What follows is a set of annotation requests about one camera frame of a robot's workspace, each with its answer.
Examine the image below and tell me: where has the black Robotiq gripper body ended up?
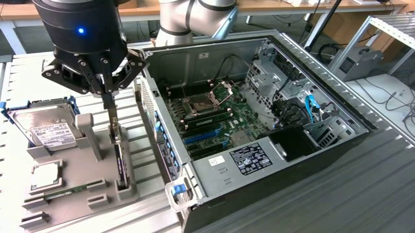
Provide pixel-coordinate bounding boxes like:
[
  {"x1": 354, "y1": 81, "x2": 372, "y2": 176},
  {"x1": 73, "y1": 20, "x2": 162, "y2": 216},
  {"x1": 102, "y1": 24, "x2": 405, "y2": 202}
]
[{"x1": 32, "y1": 0, "x2": 128, "y2": 61}]

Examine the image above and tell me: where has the graphics card with silver bracket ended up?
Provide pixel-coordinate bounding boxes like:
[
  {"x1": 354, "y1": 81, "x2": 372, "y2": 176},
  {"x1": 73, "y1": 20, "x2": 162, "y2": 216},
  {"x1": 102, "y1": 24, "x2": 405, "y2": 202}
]
[{"x1": 108, "y1": 108, "x2": 130, "y2": 191}]

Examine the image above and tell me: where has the blue disk caddy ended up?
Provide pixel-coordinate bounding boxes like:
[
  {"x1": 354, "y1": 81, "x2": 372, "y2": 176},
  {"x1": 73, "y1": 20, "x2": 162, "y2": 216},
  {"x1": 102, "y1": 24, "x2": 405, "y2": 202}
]
[{"x1": 0, "y1": 95, "x2": 81, "y2": 116}]

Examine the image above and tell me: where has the silver hard disk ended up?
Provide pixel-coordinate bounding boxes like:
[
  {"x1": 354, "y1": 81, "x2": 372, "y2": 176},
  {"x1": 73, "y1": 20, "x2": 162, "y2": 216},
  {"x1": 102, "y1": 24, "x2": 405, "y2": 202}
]
[{"x1": 8, "y1": 103, "x2": 80, "y2": 151}]

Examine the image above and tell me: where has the CPU socket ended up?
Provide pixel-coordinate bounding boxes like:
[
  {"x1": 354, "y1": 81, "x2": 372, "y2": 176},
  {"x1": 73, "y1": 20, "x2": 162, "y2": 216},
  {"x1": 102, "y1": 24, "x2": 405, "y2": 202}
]
[{"x1": 182, "y1": 93, "x2": 214, "y2": 115}]

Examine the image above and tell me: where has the black installed RAM stick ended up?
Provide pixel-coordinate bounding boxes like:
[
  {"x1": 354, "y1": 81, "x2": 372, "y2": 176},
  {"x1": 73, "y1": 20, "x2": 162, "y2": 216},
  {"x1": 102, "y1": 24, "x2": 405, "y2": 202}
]
[{"x1": 184, "y1": 110, "x2": 233, "y2": 129}]

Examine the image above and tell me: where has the metal socket cover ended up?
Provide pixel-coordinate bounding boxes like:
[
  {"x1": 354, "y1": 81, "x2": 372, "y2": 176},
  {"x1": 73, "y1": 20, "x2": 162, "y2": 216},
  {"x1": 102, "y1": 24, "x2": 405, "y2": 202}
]
[{"x1": 208, "y1": 81, "x2": 236, "y2": 104}]

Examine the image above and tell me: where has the blue expansion slot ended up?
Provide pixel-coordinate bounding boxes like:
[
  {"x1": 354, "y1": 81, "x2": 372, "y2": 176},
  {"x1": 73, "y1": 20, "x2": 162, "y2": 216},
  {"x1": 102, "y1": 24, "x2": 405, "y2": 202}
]
[{"x1": 182, "y1": 128, "x2": 221, "y2": 145}]

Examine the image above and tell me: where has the green Dell motherboard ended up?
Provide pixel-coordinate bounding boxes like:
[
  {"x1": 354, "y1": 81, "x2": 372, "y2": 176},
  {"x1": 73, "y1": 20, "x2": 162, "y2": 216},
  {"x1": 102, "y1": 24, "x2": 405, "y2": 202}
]
[{"x1": 162, "y1": 81, "x2": 260, "y2": 161}]

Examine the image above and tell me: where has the grey parts rack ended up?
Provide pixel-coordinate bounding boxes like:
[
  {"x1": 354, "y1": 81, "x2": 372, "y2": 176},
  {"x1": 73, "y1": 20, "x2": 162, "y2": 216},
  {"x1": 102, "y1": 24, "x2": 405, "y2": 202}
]
[{"x1": 18, "y1": 113, "x2": 138, "y2": 230}]

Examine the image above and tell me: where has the silver CPU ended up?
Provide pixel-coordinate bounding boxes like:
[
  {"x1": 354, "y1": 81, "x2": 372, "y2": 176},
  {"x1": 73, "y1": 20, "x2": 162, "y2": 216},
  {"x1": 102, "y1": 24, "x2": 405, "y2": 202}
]
[{"x1": 30, "y1": 163, "x2": 62, "y2": 191}]

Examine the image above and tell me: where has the silver drive cage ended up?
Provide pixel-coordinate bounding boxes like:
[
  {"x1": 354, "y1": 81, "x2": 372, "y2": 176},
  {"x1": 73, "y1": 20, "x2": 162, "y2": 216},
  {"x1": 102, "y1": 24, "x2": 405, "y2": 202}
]
[{"x1": 245, "y1": 40, "x2": 369, "y2": 149}]

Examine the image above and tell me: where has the silver chipset heatsink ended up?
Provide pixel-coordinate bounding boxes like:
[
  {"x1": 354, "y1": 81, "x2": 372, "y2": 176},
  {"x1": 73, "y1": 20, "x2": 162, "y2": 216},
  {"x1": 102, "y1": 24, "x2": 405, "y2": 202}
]
[{"x1": 230, "y1": 132, "x2": 254, "y2": 146}]

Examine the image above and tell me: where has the green RAM stick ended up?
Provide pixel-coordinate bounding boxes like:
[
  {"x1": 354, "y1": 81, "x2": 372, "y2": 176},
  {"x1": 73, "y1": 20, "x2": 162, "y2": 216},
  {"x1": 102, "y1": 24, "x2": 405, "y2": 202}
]
[{"x1": 44, "y1": 185, "x2": 90, "y2": 201}]

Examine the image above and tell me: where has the silver power supply unit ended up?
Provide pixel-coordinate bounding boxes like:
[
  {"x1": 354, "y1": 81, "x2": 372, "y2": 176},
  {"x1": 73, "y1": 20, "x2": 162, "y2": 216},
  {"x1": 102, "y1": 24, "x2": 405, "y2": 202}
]
[{"x1": 190, "y1": 138, "x2": 285, "y2": 199}]

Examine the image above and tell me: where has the long wooden desk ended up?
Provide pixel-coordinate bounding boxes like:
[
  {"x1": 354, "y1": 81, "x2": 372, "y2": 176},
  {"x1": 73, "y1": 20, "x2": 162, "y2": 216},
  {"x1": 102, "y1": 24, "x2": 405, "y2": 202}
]
[{"x1": 237, "y1": 0, "x2": 409, "y2": 25}]

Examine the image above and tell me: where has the black tripod pole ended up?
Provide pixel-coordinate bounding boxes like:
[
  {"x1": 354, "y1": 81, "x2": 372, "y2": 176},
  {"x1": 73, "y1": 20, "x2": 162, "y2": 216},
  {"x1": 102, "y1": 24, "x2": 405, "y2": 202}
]
[{"x1": 302, "y1": 0, "x2": 344, "y2": 53}]

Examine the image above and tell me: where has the grey box device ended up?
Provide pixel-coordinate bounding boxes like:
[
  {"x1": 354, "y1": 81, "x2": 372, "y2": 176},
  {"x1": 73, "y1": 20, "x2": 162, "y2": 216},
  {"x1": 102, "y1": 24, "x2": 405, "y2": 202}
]
[{"x1": 336, "y1": 46, "x2": 385, "y2": 82}]

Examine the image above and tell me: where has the open grey PC case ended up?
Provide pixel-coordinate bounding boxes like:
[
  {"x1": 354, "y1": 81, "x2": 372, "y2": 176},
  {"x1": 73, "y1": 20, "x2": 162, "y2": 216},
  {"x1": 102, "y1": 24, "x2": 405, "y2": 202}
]
[{"x1": 128, "y1": 29, "x2": 380, "y2": 233}]

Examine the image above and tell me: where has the thin black wire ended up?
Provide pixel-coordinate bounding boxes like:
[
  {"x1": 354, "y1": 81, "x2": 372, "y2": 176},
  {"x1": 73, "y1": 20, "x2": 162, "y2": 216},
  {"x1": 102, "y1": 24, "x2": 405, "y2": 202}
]
[{"x1": 216, "y1": 55, "x2": 250, "y2": 81}]

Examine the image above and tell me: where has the black power wire bundle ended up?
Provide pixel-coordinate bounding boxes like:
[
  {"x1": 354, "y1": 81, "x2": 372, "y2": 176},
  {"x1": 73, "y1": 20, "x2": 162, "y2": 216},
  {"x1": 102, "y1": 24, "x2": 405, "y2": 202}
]
[{"x1": 272, "y1": 98, "x2": 306, "y2": 126}]

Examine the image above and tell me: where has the blue SATA wire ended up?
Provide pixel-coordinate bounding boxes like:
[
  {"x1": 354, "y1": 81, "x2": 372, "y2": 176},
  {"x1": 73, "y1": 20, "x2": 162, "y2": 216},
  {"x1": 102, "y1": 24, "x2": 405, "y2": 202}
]
[{"x1": 304, "y1": 94, "x2": 320, "y2": 124}]

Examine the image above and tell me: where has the coiled black cable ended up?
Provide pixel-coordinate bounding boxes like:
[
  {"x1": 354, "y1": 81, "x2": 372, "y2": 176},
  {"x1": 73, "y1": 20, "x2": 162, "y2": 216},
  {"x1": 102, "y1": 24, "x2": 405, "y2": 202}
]
[{"x1": 317, "y1": 43, "x2": 341, "y2": 61}]

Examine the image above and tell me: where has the aluminium slatted frame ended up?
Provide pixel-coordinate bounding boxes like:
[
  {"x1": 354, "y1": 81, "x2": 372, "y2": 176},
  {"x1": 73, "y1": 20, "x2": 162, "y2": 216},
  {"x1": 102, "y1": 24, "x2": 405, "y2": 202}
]
[{"x1": 326, "y1": 14, "x2": 415, "y2": 76}]

